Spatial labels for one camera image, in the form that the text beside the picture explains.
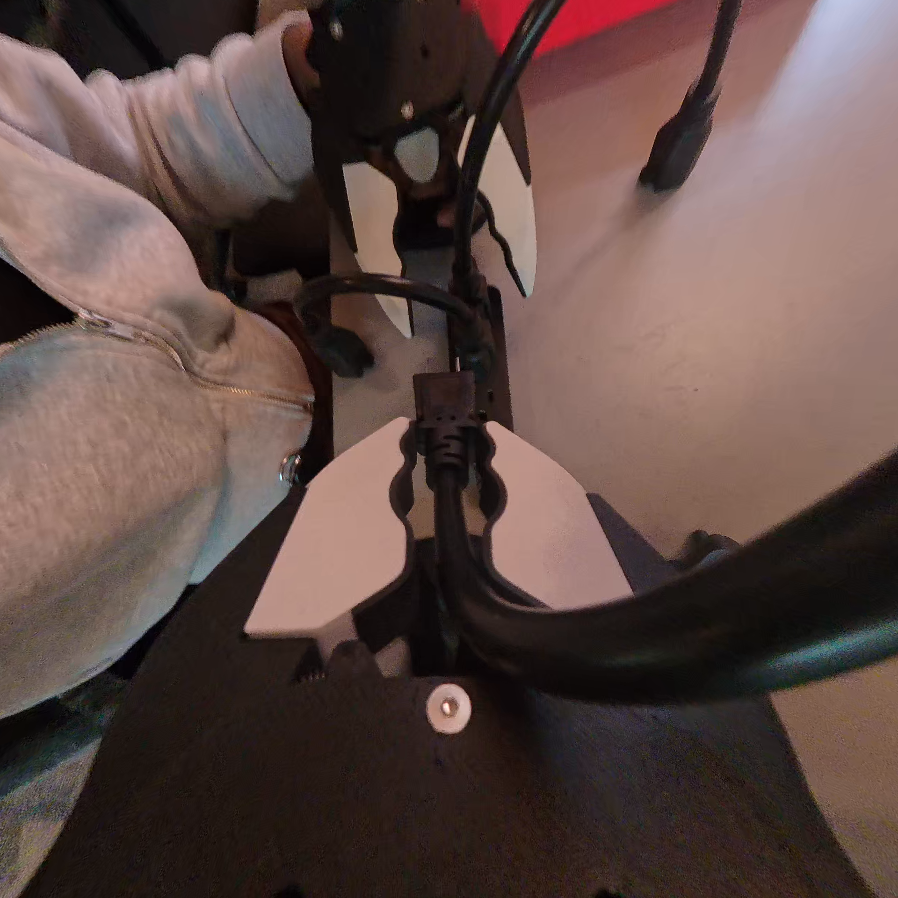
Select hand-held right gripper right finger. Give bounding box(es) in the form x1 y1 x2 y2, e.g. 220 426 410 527
480 421 636 611

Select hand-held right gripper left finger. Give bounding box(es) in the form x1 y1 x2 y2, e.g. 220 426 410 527
243 417 418 639

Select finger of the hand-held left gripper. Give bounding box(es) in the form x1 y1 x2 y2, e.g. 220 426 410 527
477 121 538 299
342 161 416 339

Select black power strip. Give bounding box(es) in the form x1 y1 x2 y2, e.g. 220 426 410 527
410 284 514 436

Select red plastic bin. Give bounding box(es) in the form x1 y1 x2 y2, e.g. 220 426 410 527
459 0 676 61

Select person's left hand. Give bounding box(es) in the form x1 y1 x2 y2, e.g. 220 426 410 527
282 20 317 108

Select person's grey hoodie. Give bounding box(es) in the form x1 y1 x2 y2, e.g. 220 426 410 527
0 207 317 721

